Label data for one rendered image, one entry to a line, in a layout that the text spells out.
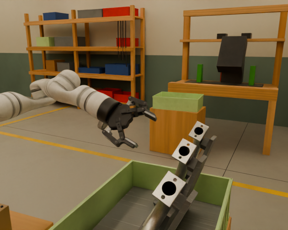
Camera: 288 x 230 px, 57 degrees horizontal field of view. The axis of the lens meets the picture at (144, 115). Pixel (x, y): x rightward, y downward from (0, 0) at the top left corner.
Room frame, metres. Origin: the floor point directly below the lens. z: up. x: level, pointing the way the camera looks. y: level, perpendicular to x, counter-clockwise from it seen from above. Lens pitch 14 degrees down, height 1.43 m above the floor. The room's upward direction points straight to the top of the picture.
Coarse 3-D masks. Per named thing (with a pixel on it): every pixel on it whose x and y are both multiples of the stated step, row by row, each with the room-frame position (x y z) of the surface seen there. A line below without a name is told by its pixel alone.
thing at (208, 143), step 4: (212, 136) 0.80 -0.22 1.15; (216, 136) 0.81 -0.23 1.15; (204, 140) 0.80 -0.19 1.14; (208, 140) 0.79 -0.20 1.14; (212, 140) 0.77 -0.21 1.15; (200, 144) 0.79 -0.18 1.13; (204, 144) 0.79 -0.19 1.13; (208, 144) 0.78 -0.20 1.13; (212, 144) 0.79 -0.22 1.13; (204, 148) 0.80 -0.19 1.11; (208, 148) 0.78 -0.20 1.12; (204, 152) 0.78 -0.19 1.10; (208, 152) 0.80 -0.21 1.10; (200, 172) 0.83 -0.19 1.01; (188, 180) 0.72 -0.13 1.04; (184, 188) 0.71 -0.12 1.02; (192, 188) 0.83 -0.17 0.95; (180, 192) 0.72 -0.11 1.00
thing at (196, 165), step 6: (204, 156) 0.65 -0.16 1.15; (192, 162) 0.64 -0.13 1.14; (198, 162) 0.62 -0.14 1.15; (204, 162) 0.65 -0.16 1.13; (192, 168) 0.63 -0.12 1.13; (198, 168) 0.62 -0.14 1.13; (192, 174) 0.62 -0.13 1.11; (198, 174) 0.65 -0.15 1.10; (192, 180) 0.62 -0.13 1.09; (186, 186) 0.63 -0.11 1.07; (192, 186) 0.65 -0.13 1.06; (186, 192) 0.63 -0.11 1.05; (174, 210) 0.57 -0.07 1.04; (168, 216) 0.55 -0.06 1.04; (174, 216) 0.60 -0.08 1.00; (162, 222) 0.56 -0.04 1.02; (168, 222) 0.56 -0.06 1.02; (162, 228) 0.56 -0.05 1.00; (168, 228) 0.60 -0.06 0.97
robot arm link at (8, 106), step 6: (0, 96) 0.85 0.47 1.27; (6, 96) 0.87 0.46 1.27; (12, 96) 0.89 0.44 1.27; (0, 102) 0.84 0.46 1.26; (6, 102) 0.85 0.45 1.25; (12, 102) 0.87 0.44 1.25; (18, 102) 0.89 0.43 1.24; (0, 108) 0.83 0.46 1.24; (6, 108) 0.84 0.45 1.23; (12, 108) 0.86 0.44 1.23; (18, 108) 0.89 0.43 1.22; (0, 114) 0.83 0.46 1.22; (6, 114) 0.84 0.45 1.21; (12, 114) 0.86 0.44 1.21; (0, 120) 0.84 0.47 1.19
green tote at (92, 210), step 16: (112, 176) 0.90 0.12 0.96; (128, 176) 1.00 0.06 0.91; (144, 176) 1.02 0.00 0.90; (160, 176) 0.99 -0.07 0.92; (208, 176) 0.91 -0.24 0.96; (96, 192) 0.79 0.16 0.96; (112, 192) 0.89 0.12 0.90; (208, 192) 0.91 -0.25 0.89; (224, 192) 0.89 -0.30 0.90; (80, 208) 0.71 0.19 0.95; (96, 208) 0.79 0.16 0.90; (224, 208) 0.70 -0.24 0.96; (64, 224) 0.65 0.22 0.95; (80, 224) 0.71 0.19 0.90; (96, 224) 0.78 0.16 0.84; (224, 224) 0.76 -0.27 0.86
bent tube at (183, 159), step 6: (180, 144) 0.62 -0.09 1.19; (186, 144) 0.62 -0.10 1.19; (192, 144) 0.62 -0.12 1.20; (180, 150) 0.63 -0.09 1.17; (186, 150) 0.64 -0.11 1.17; (192, 150) 0.61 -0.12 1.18; (174, 156) 0.60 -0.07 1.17; (180, 156) 0.60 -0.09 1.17; (186, 156) 0.60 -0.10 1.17; (180, 162) 0.65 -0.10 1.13; (186, 162) 0.59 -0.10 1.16; (180, 168) 0.67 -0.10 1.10; (186, 168) 0.66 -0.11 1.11; (180, 174) 0.67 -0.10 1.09; (174, 180) 0.68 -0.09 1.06; (156, 204) 0.64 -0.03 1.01; (144, 222) 0.61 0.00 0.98
